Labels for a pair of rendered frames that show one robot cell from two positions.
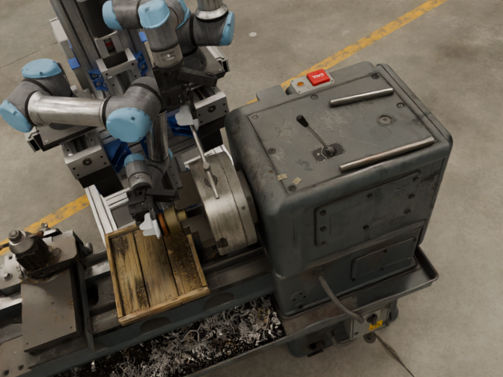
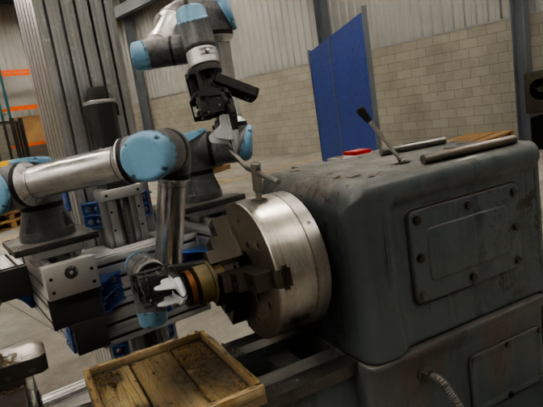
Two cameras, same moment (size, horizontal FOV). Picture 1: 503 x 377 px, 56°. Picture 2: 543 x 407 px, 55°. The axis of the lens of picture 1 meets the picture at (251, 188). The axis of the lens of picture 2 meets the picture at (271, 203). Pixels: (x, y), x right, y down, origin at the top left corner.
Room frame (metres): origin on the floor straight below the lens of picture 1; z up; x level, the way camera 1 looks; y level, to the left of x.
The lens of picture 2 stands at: (-0.19, 0.38, 1.43)
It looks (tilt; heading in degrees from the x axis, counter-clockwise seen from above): 10 degrees down; 345
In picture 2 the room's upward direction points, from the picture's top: 9 degrees counter-clockwise
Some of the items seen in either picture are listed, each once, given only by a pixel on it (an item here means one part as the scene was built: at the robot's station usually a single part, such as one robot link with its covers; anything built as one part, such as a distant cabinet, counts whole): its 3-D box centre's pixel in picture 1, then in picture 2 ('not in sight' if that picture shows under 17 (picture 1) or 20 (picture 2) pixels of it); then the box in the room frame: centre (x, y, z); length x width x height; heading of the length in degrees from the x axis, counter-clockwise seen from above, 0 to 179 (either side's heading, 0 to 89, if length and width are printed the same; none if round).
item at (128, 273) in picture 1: (154, 262); (167, 384); (0.88, 0.38, 0.89); 0.36 x 0.30 x 0.04; 11
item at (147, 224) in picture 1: (149, 225); (168, 287); (0.89, 0.34, 1.09); 0.09 x 0.06 x 0.03; 10
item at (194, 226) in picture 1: (203, 232); (253, 279); (0.83, 0.17, 1.09); 0.12 x 0.11 x 0.05; 11
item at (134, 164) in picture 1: (137, 170); (142, 269); (1.16, 0.38, 1.08); 0.11 x 0.08 x 0.09; 10
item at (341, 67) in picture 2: not in sight; (338, 113); (7.22, -2.86, 1.18); 4.12 x 0.80 x 2.35; 168
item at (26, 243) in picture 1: (19, 240); not in sight; (0.90, 0.73, 1.13); 0.08 x 0.08 x 0.03
